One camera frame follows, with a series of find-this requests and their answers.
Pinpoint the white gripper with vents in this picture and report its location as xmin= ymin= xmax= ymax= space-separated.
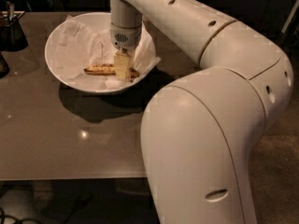
xmin=110 ymin=23 xmax=142 ymax=80

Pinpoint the spotted yellow banana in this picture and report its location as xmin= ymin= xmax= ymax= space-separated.
xmin=83 ymin=63 xmax=140 ymax=82

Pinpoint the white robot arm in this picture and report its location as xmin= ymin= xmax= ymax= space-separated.
xmin=110 ymin=0 xmax=293 ymax=224

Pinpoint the large white bowl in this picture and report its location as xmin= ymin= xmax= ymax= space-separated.
xmin=44 ymin=12 xmax=157 ymax=95

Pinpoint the crumpled white paper liner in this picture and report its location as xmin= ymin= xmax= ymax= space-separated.
xmin=55 ymin=14 xmax=162 ymax=91

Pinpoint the dark glass container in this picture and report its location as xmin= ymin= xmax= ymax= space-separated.
xmin=0 ymin=2 xmax=28 ymax=52

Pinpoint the dark round object left edge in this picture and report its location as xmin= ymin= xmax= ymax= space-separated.
xmin=0 ymin=53 xmax=9 ymax=78

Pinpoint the black cable on floor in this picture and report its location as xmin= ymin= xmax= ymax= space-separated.
xmin=0 ymin=206 xmax=43 ymax=224

